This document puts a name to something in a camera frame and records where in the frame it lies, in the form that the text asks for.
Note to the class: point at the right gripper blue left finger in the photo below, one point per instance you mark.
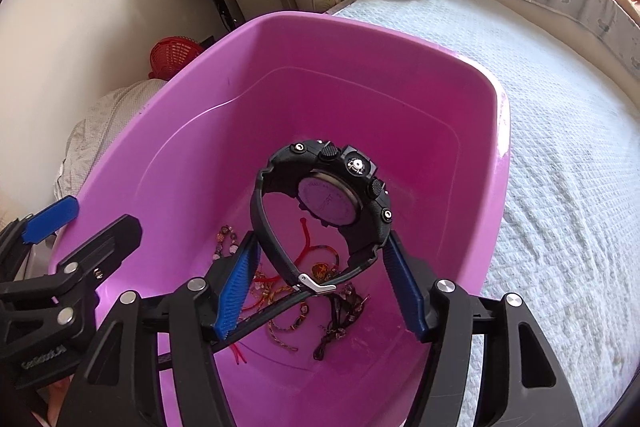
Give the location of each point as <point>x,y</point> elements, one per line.
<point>198,317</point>

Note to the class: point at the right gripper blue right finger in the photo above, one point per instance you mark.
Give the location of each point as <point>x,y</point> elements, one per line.
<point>439,313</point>

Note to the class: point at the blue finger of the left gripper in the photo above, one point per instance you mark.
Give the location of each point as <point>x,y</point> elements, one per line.
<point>104,253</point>
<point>49,220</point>

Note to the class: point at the left hand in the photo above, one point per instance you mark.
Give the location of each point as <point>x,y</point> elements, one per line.
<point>43,407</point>

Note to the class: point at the pile of clothes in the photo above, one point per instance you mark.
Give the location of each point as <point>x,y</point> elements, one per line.
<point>92,136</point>

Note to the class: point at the purple plastic tub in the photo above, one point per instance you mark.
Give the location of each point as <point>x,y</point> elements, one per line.
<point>326,138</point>

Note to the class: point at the white quilted bed cover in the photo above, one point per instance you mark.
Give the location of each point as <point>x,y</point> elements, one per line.
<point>569,236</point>

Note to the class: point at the red plastic basket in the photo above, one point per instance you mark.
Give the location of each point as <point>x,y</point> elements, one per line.
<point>172,54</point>

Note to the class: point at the small black cord charm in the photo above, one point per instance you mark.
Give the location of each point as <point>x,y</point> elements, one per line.
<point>346,307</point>

